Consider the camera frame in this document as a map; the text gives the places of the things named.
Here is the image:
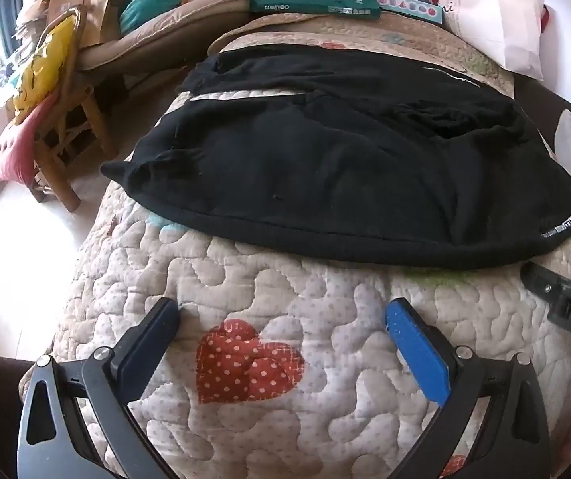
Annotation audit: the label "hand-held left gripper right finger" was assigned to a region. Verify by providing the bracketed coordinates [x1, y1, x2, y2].
[384, 297, 551, 479]

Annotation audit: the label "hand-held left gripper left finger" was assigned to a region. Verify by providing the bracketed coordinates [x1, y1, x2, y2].
[16, 297, 181, 479]

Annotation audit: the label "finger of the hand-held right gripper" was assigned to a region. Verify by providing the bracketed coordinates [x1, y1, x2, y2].
[521, 262, 571, 310]

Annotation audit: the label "black pants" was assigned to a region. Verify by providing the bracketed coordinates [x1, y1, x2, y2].
[101, 44, 571, 271]

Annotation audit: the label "quilted heart print blanket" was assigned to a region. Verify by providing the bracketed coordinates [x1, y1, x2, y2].
[51, 12, 571, 479]

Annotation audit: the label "wooden chair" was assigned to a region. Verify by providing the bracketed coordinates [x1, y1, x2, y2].
[31, 5, 119, 213]

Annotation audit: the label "pink cushion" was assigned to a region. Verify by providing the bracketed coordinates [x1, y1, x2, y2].
[0, 92, 59, 185]

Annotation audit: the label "yellow cushion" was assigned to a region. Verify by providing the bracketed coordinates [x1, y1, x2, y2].
[13, 17, 77, 125]

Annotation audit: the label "light blue patterned box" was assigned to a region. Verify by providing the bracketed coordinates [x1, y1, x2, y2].
[371, 0, 445, 26]

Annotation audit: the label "beige lounge cushion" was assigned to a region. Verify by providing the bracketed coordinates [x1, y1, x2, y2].
[78, 0, 266, 73]

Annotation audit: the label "teal cloth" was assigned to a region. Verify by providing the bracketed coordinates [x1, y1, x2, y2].
[120, 0, 211, 31]

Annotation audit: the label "brown paper bag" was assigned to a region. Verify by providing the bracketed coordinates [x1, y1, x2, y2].
[48, 0, 126, 48]

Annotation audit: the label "long green box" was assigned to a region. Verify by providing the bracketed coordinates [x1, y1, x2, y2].
[249, 0, 382, 20]

